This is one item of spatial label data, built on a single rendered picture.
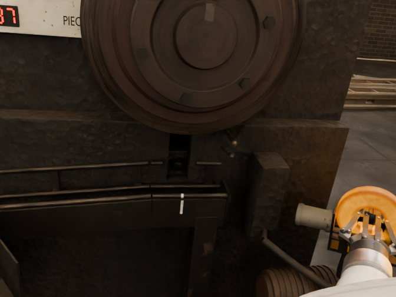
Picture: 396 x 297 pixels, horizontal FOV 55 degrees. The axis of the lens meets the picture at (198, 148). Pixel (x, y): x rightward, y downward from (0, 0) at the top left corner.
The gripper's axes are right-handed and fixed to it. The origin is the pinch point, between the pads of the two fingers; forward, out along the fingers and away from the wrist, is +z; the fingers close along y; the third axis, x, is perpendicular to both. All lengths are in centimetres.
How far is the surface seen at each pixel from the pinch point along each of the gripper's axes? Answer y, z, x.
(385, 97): 21, 385, -79
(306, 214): -14.5, -2.1, -5.4
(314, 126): -18.9, 13.7, 12.6
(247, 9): -33, -16, 44
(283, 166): -22.9, -1.4, 6.2
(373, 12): -22, 741, -22
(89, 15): -61, -26, 40
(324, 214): -10.3, -1.3, -4.3
